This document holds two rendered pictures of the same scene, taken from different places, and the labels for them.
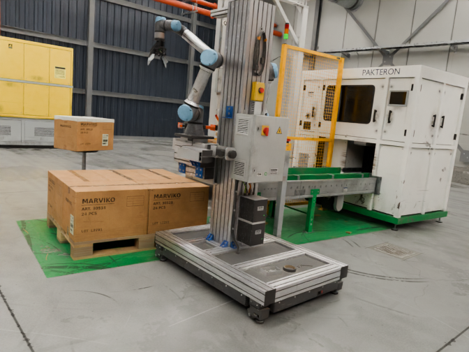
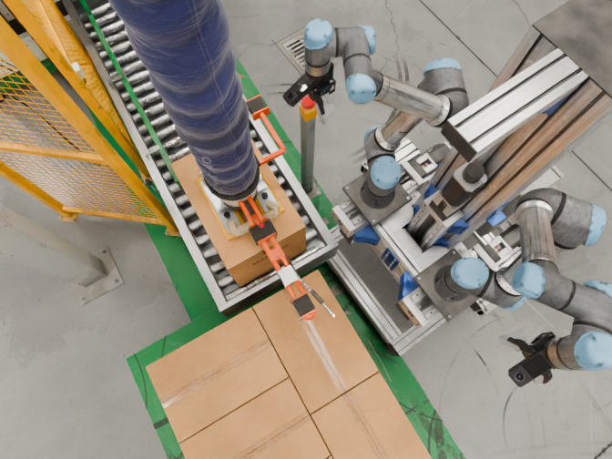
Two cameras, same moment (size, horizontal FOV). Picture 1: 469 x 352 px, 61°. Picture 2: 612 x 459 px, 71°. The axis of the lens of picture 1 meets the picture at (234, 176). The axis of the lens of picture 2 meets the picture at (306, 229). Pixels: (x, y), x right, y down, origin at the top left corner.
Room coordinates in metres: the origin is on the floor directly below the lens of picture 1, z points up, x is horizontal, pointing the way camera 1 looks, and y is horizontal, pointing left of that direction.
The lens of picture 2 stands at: (3.63, 0.75, 2.77)
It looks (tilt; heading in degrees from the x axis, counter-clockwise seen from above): 71 degrees down; 276
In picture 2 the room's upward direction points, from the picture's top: 1 degrees clockwise
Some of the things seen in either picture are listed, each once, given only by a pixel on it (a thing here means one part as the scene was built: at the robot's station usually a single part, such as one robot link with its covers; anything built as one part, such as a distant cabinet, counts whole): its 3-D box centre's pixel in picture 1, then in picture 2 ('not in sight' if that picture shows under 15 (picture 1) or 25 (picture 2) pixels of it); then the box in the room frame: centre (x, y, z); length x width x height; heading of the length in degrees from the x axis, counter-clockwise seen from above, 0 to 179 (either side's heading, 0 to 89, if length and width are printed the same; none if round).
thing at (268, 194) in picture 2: not in sight; (258, 184); (3.94, -0.04, 0.97); 0.34 x 0.10 x 0.05; 126
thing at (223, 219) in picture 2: not in sight; (220, 203); (4.09, 0.07, 0.97); 0.34 x 0.10 x 0.05; 126
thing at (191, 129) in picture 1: (195, 128); (455, 280); (3.07, 0.34, 1.09); 0.15 x 0.15 x 0.10
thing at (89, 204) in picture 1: (126, 198); (292, 422); (3.66, 1.00, 0.34); 1.20 x 1.00 x 0.40; 127
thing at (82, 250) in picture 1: (125, 226); not in sight; (3.66, 1.00, 0.07); 1.20 x 1.00 x 0.14; 127
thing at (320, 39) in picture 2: not in sight; (319, 43); (3.69, -0.11, 1.82); 0.09 x 0.08 x 0.11; 12
